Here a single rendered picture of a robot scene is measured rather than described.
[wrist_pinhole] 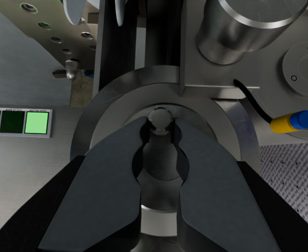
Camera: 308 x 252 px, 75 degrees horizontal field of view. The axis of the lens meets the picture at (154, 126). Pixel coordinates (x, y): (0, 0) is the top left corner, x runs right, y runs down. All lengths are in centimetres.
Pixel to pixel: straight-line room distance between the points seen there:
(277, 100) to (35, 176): 52
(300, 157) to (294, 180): 3
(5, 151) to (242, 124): 55
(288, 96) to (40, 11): 37
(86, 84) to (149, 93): 310
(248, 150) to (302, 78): 8
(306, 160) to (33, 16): 46
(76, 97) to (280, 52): 310
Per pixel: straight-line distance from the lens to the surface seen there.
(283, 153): 35
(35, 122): 57
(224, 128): 16
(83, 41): 47
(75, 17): 20
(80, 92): 324
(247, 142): 17
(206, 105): 16
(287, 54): 21
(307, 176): 31
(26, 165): 58
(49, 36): 48
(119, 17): 18
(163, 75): 17
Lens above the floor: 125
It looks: 8 degrees down
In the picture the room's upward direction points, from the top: 178 degrees counter-clockwise
